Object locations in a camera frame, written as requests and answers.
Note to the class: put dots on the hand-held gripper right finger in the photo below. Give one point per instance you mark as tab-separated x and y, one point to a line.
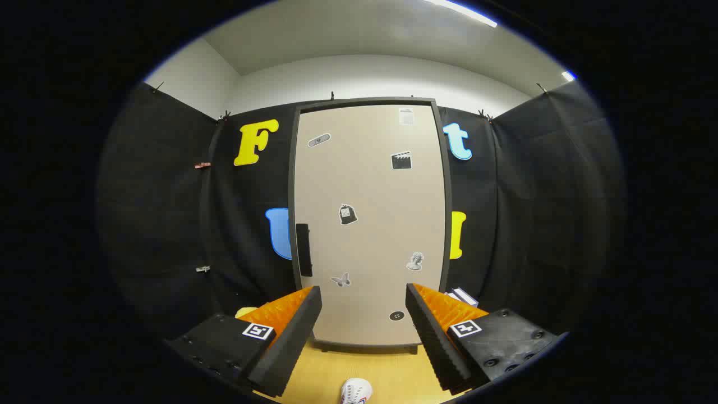
437	348

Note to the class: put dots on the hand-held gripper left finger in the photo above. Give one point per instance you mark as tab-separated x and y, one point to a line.
291	348

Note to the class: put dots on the white canvas shoe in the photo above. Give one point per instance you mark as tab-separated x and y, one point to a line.
356	390

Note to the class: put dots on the grey shoe cabinet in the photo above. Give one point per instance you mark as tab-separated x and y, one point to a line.
291	179

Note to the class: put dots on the beige shoe cabinet door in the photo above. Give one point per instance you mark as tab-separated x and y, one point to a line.
370	185

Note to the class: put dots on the white cardboard boxes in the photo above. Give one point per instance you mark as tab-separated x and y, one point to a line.
463	296

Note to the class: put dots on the yellow pineapple plush toy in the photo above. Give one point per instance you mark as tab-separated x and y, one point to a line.
245	311

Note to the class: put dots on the black backdrop cloth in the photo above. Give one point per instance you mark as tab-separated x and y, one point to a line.
168	196

